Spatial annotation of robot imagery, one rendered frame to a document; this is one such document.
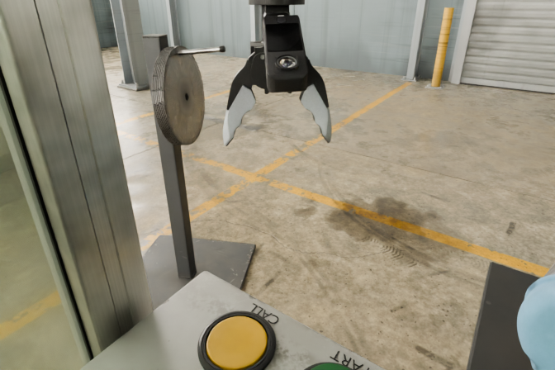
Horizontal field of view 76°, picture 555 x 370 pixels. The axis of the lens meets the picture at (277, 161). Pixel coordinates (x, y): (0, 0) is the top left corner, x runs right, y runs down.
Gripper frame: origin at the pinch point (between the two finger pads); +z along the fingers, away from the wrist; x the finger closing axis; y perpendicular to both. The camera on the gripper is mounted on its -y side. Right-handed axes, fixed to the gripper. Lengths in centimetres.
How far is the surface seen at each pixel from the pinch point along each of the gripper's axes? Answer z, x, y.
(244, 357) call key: 0.8, 4.6, -31.9
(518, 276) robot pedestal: 16.3, -33.2, -11.0
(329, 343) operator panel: 1.2, -0.9, -31.1
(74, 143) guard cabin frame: -12.3, 13.4, -28.2
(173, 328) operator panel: 1.3, 9.6, -29.0
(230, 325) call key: 0.8, 5.7, -29.5
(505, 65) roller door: 62, -335, 408
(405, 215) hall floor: 91, -81, 115
